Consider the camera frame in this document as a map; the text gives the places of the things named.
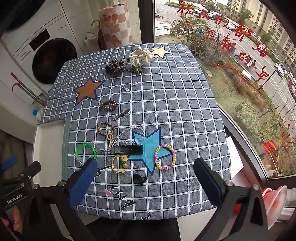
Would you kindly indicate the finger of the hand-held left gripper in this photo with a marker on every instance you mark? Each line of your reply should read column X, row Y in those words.
column 8, row 163

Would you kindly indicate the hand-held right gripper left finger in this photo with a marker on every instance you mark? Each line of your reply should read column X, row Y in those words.
column 83, row 183

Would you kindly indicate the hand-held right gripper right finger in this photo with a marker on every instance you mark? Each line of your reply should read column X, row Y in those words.
column 210, row 183

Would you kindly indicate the clear green bangle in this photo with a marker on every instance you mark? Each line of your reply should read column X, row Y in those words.
column 86, row 145

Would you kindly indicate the white tray with green rim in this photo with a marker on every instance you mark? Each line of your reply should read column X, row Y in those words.
column 49, row 143

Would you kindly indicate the small black claw clip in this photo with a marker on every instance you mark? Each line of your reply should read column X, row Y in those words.
column 138, row 178

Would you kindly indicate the black snap hair clip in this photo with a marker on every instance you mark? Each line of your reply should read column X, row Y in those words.
column 129, row 150

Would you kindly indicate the person's left hand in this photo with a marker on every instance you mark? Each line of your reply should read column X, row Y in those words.
column 16, row 217

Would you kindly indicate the small pink heart charm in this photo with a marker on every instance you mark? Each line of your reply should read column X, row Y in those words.
column 107, row 192

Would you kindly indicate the white paper sheet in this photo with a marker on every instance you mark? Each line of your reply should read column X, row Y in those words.
column 234, row 157

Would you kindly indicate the blue-capped bottle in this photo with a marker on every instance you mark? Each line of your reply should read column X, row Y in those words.
column 37, row 115

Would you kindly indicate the colourful window sticker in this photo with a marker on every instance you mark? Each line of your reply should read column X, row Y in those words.
column 269, row 147

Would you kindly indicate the pink plastic bowl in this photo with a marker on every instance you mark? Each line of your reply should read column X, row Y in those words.
column 277, row 204

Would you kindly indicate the silver star hair clip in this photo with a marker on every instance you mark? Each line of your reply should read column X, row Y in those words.
column 121, row 115

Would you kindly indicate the grey checked star blanket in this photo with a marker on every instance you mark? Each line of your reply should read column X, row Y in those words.
column 173, row 104

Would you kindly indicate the white washing machine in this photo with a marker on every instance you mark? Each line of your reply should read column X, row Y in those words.
column 54, row 61

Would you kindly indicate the leopard print scrunchie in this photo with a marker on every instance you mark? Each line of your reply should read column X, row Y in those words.
column 115, row 66

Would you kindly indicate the dark green hair clip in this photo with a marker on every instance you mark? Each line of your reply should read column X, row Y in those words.
column 138, row 71

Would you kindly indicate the cream dotted scrunchie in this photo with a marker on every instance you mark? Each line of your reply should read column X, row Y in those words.
column 138, row 58

